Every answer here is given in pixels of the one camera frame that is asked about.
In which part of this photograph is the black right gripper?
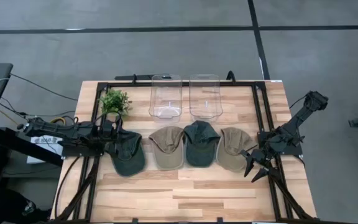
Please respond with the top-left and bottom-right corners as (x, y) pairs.
(241, 143), (275, 184)

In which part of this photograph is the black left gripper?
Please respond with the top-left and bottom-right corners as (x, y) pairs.
(97, 114), (124, 156)

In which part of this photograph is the dark green cap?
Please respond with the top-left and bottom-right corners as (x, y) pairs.
(109, 129), (146, 177)
(183, 120), (221, 168)

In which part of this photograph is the khaki cap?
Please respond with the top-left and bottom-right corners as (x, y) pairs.
(216, 126), (258, 173)
(149, 126), (185, 171)

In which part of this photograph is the small green potted plant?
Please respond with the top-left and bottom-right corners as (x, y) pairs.
(99, 88), (133, 118)

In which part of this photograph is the clear plastic bin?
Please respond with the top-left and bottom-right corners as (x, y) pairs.
(188, 73), (224, 122)
(148, 73), (183, 123)

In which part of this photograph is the white printed box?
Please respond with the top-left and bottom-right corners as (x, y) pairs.
(26, 135), (64, 165)

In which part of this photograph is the black metal beam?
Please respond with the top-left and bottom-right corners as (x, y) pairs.
(0, 124), (64, 167)

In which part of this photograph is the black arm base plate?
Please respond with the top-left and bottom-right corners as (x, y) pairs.
(257, 130), (303, 157)
(57, 139), (105, 158)

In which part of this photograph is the black aluminium table frame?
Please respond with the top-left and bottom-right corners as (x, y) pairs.
(54, 79), (317, 224)

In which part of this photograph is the black floor cable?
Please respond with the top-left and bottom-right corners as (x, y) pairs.
(10, 73), (79, 102)

